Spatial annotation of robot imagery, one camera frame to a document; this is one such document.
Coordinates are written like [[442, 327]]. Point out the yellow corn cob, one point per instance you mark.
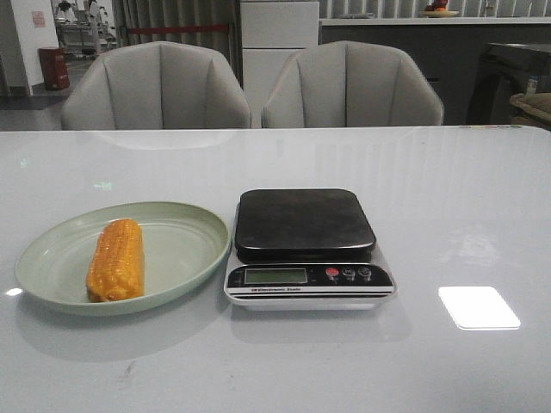
[[117, 269]]

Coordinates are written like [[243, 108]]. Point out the black silver electronic kitchen scale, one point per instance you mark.
[[305, 249]]

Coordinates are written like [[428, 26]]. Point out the right grey upholstered chair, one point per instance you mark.
[[351, 84]]

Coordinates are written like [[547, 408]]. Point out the grey upholstered chair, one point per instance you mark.
[[154, 86], [351, 84]]

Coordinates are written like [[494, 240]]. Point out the light green plate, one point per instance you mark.
[[183, 245]]

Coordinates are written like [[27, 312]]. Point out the left grey upholstered chair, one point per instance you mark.
[[154, 86]]

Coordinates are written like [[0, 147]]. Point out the white cabinet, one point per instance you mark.
[[270, 32]]

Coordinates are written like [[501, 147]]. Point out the red barrier belt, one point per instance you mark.
[[216, 28]]

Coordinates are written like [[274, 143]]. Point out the grey counter with white top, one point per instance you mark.
[[446, 50]]

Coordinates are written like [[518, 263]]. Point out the fruit plate on counter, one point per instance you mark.
[[438, 9]]

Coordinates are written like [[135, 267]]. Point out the red trash bin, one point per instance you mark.
[[54, 70]]

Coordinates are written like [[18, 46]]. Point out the dark appliance at right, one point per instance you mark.
[[505, 70]]

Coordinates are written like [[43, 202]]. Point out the beige cushion at right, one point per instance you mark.
[[532, 110]]

